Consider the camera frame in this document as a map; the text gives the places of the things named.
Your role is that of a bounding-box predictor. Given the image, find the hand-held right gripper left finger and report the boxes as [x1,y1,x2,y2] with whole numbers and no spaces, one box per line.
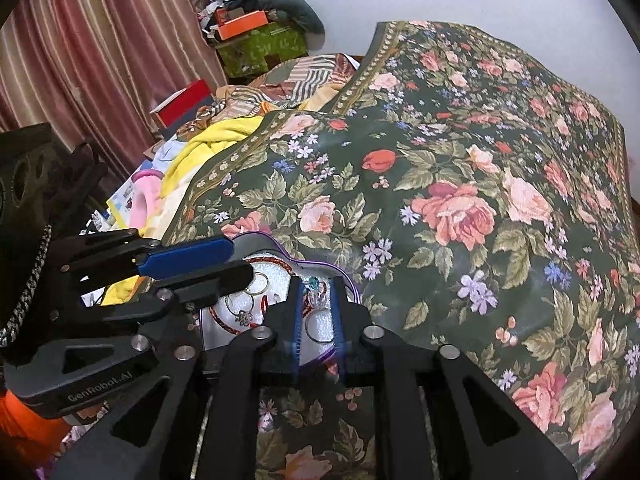
[50,277,307,480]

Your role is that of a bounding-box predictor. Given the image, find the pink plastic object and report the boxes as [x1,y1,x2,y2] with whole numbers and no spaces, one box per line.
[131,170,164,229]

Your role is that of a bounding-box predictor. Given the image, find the green patterned box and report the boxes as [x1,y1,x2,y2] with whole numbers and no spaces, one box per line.
[215,22,309,79]

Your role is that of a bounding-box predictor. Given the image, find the teal gem ring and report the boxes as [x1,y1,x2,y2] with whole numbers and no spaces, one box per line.
[306,276,327,311]

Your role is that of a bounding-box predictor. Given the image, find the orange cloth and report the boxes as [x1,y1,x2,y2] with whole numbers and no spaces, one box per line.
[0,390,72,442]

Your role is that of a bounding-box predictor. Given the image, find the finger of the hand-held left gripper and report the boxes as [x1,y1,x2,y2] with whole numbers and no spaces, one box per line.
[82,261,255,332]
[47,229,235,282]

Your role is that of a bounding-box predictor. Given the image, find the purple heart-shaped jewelry box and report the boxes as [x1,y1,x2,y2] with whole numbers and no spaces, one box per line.
[199,231,364,367]

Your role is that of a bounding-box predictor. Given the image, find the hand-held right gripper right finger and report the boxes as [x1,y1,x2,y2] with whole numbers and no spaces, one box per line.
[332,276,578,480]

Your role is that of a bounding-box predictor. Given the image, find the pink striped curtain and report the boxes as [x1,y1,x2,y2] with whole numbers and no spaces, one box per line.
[0,0,231,173]

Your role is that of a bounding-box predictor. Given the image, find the floral blanket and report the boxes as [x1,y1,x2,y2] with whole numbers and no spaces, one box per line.
[160,20,640,480]

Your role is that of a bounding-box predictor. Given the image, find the yellow cloth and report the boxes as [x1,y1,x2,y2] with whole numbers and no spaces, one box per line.
[162,115,267,197]

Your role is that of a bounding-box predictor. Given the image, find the brown striped cloth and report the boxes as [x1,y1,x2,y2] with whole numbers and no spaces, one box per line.
[225,52,362,112]

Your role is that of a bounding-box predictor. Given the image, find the orange box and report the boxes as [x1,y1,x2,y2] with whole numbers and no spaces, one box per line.
[217,10,269,42]

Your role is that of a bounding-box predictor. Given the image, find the red box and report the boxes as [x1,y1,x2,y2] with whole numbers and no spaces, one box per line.
[150,79,212,129]

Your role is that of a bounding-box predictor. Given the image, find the gold hoop ring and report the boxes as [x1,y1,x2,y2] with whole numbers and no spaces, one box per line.
[225,291,252,315]
[245,271,272,296]

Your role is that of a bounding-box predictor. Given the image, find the black white braided cord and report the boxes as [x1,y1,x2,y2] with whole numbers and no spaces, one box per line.
[0,224,53,348]

